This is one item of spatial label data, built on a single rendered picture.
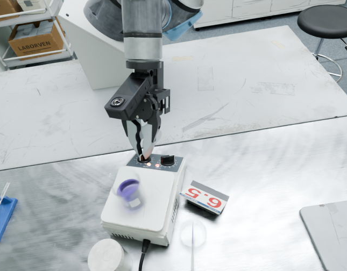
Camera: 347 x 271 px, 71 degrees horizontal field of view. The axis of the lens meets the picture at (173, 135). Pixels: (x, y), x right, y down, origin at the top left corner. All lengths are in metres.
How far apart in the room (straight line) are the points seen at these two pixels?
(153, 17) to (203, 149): 0.33
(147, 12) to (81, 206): 0.43
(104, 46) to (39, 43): 1.88
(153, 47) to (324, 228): 0.47
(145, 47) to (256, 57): 0.53
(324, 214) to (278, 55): 0.56
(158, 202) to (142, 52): 0.28
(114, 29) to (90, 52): 0.10
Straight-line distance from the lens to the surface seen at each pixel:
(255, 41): 1.01
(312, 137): 0.70
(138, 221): 0.47
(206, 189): 0.57
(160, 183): 0.49
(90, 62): 0.82
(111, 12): 0.78
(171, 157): 0.55
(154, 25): 0.49
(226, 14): 2.93
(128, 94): 0.46
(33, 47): 2.68
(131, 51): 0.49
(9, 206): 0.70
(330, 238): 0.57
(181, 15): 0.71
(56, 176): 0.70
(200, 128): 0.67
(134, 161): 0.57
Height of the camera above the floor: 1.41
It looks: 51 degrees down
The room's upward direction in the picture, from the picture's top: 10 degrees counter-clockwise
